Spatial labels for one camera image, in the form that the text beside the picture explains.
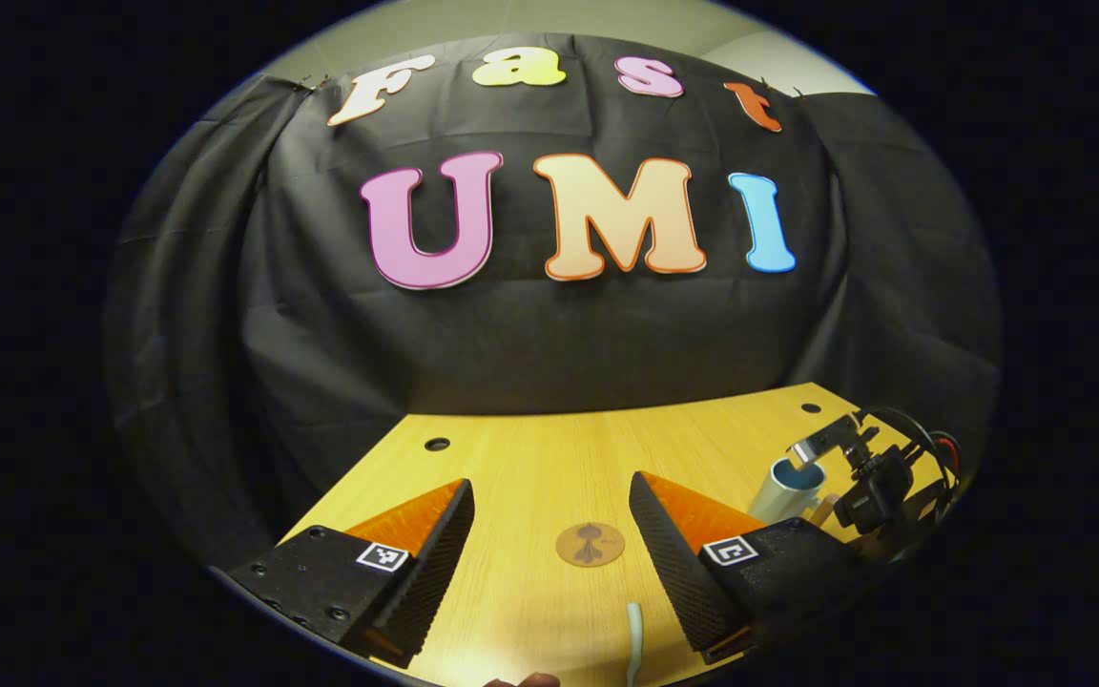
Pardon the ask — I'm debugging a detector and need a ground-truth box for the wooden desktop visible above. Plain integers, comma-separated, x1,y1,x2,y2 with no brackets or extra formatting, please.
282,382,942,687

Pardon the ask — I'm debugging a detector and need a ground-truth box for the pale green toothbrush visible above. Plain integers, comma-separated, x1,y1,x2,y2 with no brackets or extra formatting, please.
626,601,646,687

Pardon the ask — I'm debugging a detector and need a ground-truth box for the red cable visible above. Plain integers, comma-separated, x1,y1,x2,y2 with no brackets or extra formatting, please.
929,432,961,483

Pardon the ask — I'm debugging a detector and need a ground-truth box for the grey cup with wooden handle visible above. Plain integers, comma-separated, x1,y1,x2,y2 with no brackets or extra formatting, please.
748,456,841,531

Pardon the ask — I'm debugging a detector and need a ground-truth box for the black backdrop cloth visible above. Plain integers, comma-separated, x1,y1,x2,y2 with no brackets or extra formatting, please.
106,33,1004,573

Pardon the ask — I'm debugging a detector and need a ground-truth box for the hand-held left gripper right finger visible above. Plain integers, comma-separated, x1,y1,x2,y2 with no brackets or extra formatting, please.
628,470,870,666

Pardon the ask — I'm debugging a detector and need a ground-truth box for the black cable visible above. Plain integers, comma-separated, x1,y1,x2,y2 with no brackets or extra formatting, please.
860,406,963,497

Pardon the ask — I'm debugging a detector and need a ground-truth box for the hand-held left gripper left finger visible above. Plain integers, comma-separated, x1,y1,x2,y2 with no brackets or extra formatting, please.
225,477,476,669

